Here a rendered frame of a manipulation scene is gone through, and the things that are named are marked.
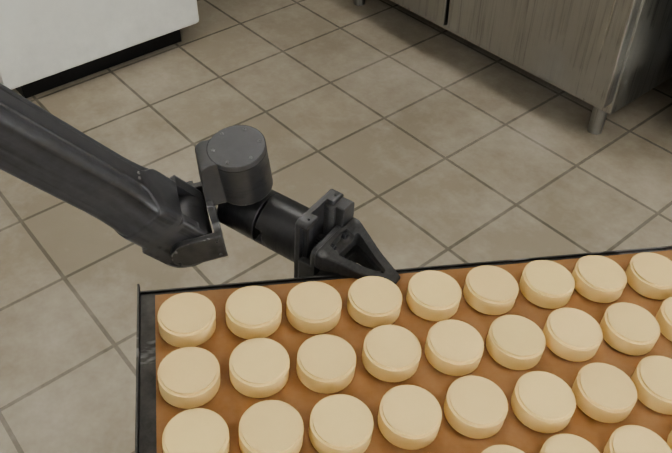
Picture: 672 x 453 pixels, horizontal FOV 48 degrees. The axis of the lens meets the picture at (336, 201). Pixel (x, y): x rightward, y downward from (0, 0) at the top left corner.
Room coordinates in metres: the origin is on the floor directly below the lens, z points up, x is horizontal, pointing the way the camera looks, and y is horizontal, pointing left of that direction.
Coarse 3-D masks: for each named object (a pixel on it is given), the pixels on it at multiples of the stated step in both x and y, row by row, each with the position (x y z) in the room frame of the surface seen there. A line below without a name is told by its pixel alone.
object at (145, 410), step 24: (456, 264) 0.52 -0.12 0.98; (480, 264) 0.52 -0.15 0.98; (504, 264) 0.52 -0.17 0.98; (192, 288) 0.47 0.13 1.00; (216, 288) 0.47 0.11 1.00; (144, 312) 0.44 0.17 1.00; (144, 336) 0.41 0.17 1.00; (144, 360) 0.39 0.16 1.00; (144, 384) 0.36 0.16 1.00; (144, 408) 0.34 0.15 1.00; (144, 432) 0.32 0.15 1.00
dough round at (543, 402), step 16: (528, 384) 0.36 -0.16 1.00; (544, 384) 0.37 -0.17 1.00; (560, 384) 0.37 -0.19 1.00; (512, 400) 0.36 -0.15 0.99; (528, 400) 0.35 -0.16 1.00; (544, 400) 0.35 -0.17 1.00; (560, 400) 0.35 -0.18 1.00; (528, 416) 0.34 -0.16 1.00; (544, 416) 0.33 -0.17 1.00; (560, 416) 0.33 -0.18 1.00; (544, 432) 0.33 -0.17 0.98
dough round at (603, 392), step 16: (592, 368) 0.38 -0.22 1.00; (608, 368) 0.38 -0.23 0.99; (576, 384) 0.37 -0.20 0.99; (592, 384) 0.37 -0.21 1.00; (608, 384) 0.37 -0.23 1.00; (624, 384) 0.37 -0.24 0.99; (576, 400) 0.36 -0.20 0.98; (592, 400) 0.35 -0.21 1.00; (608, 400) 0.35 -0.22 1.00; (624, 400) 0.35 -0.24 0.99; (592, 416) 0.35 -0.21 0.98; (608, 416) 0.34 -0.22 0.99; (624, 416) 0.34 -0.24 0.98
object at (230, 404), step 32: (608, 256) 0.54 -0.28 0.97; (288, 288) 0.48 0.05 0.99; (224, 320) 0.43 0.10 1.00; (352, 320) 0.44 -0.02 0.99; (416, 320) 0.44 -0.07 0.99; (480, 320) 0.45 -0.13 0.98; (544, 320) 0.45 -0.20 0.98; (160, 352) 0.39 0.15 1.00; (224, 352) 0.40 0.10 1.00; (288, 352) 0.40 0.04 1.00; (544, 352) 0.41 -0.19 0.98; (608, 352) 0.42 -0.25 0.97; (224, 384) 0.37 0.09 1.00; (288, 384) 0.37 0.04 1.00; (352, 384) 0.37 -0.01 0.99; (384, 384) 0.37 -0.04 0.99; (416, 384) 0.37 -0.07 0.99; (448, 384) 0.37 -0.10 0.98; (512, 384) 0.38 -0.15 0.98; (160, 416) 0.33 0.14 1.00; (224, 416) 0.33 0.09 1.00; (512, 416) 0.35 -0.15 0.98; (576, 416) 0.35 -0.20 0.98; (640, 416) 0.35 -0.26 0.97; (160, 448) 0.30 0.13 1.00; (384, 448) 0.31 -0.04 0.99; (448, 448) 0.31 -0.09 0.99; (480, 448) 0.32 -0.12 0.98
